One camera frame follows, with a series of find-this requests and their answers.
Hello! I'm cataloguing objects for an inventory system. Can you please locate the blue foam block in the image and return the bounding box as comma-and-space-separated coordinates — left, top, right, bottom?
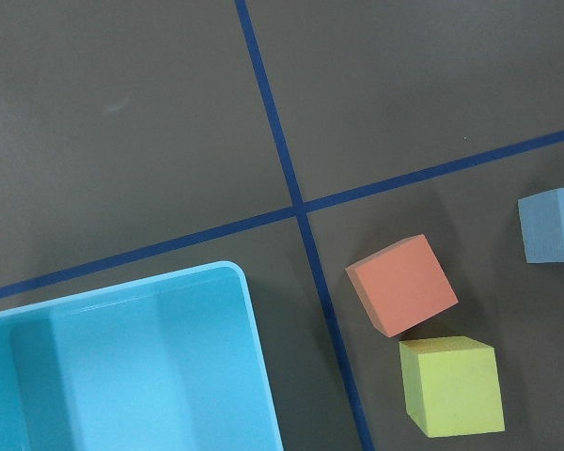
517, 188, 564, 264

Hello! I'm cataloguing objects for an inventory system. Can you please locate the orange foam block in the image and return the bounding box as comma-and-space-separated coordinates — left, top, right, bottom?
345, 234, 458, 337

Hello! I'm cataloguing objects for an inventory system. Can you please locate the light blue plastic bin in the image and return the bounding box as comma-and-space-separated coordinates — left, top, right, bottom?
0, 261, 283, 450

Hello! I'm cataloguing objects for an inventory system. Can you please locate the yellow foam block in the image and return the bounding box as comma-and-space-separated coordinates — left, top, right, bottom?
399, 336, 505, 438

